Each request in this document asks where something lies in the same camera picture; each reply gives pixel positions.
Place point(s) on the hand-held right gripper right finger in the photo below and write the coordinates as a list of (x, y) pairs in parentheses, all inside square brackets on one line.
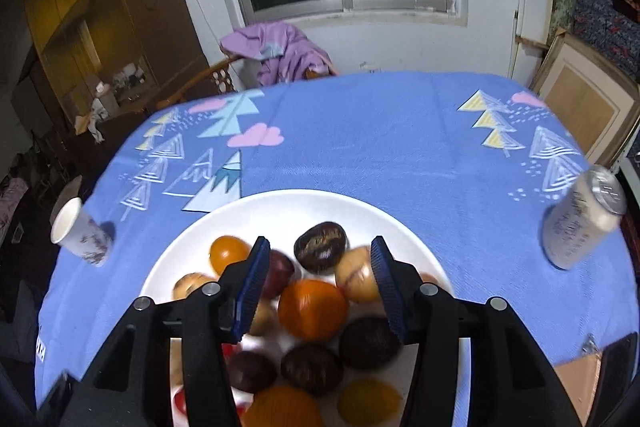
[(387, 292)]

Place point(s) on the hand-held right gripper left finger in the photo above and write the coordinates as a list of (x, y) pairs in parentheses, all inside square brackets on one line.
[(252, 292)]

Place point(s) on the peach round fruit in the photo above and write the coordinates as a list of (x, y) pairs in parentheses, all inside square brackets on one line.
[(262, 317)]

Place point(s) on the large tan round fruit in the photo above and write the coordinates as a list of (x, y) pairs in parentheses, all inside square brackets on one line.
[(357, 279)]

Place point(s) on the dark brown water chestnut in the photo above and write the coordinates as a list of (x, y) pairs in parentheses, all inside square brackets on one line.
[(370, 342), (310, 369), (320, 247)]

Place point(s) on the tan speckled round fruit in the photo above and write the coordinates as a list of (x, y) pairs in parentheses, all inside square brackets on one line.
[(192, 285)]

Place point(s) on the red cherry tomato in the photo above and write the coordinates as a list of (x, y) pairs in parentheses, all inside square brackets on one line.
[(180, 402), (230, 349)]

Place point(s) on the large orange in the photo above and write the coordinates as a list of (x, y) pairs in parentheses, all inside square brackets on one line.
[(312, 309)]

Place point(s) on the white oval plate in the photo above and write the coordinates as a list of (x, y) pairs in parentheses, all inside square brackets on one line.
[(300, 212)]

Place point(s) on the yellowish orange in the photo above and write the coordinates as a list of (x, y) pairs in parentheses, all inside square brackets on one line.
[(369, 402)]

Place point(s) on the small orange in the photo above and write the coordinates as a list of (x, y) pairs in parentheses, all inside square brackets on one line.
[(287, 407)]

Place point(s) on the blue printed tablecloth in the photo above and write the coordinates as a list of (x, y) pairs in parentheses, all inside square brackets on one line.
[(375, 142)]

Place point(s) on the white paper cup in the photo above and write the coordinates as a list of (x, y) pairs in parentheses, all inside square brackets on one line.
[(80, 234)]

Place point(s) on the white drink can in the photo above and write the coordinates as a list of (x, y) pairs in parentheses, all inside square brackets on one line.
[(580, 222)]

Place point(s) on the tan folio phone case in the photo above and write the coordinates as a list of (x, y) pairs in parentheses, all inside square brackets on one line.
[(577, 382)]

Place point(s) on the wooden chair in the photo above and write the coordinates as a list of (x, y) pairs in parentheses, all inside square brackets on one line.
[(200, 82)]

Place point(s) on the purple cloth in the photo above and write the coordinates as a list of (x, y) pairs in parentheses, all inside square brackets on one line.
[(280, 49)]

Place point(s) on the black smartphone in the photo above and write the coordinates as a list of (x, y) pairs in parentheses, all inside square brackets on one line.
[(622, 382)]

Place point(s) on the wooden cabinet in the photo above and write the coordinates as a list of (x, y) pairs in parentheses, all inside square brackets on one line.
[(115, 7)]

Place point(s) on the wooden picture frame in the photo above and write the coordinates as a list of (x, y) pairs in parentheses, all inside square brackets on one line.
[(580, 107)]

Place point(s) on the white wall conduit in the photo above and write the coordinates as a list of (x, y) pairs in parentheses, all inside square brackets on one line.
[(515, 42)]

